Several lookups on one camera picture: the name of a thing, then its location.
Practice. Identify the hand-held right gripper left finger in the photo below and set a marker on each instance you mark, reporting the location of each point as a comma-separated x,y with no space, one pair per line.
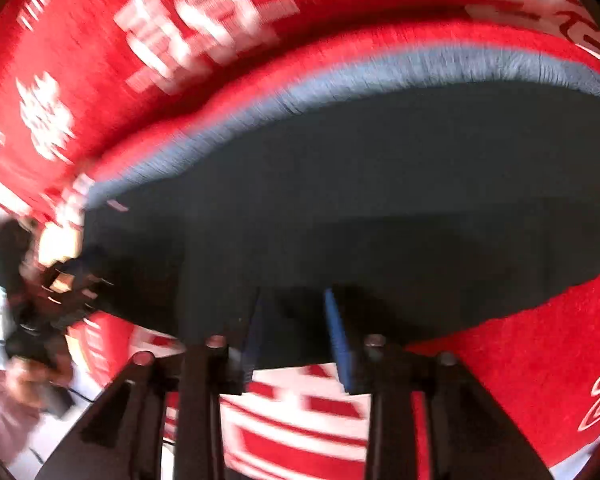
252,342

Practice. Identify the black pants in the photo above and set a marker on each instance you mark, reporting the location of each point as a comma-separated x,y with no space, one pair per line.
360,185

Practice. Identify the person's left forearm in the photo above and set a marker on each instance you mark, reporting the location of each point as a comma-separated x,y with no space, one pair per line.
5,415

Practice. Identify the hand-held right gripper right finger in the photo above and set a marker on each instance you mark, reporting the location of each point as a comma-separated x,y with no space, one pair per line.
338,340

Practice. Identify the red printed sofa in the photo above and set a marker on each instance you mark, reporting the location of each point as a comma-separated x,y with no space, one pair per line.
130,110

